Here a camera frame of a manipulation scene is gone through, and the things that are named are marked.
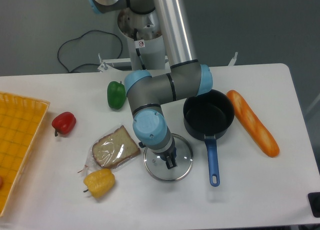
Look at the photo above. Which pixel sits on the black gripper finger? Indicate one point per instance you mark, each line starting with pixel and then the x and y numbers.
pixel 170 161

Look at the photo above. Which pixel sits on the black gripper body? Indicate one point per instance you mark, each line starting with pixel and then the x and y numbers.
pixel 165 150

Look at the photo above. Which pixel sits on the glass lid with blue knob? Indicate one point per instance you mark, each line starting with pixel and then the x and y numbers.
pixel 157 168

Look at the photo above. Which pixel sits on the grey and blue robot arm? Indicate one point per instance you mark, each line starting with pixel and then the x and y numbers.
pixel 169 69

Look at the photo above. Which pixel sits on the bread slice in plastic bag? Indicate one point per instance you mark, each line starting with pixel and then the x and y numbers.
pixel 111 151

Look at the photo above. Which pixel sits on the yellow bell pepper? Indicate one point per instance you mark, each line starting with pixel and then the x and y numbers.
pixel 99 182

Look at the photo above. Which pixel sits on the green bell pepper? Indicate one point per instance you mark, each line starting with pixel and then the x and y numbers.
pixel 116 95

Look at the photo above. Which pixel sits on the orange baguette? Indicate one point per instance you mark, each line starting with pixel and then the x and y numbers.
pixel 251 123

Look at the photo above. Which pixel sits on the red bell pepper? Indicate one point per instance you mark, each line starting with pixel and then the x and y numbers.
pixel 64 123

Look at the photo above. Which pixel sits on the black object at table corner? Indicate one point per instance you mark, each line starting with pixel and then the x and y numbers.
pixel 314 201

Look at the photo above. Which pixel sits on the yellow woven basket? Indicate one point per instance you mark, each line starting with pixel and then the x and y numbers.
pixel 20 120

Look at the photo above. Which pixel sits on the black saucepan with blue handle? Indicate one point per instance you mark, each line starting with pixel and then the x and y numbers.
pixel 207 117

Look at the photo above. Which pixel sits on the white table bracket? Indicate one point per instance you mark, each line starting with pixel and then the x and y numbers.
pixel 233 59

